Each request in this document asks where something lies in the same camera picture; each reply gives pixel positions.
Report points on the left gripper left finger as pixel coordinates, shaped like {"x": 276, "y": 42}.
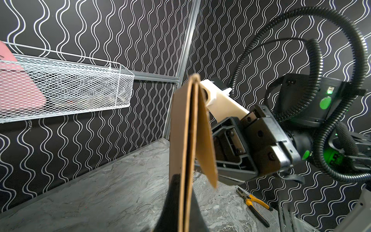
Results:
{"x": 168, "y": 220}

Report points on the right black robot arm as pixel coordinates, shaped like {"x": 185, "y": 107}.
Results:
{"x": 304, "y": 70}

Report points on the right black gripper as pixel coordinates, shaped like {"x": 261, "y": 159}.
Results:
{"x": 259, "y": 147}

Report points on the pink triangular board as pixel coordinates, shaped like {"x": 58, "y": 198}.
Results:
{"x": 18, "y": 90}

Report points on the white wire mesh basket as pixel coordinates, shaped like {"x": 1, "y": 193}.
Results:
{"x": 74, "y": 88}

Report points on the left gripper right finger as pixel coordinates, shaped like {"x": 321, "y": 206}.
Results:
{"x": 196, "y": 221}

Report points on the brown file bag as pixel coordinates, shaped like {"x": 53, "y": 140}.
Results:
{"x": 191, "y": 145}

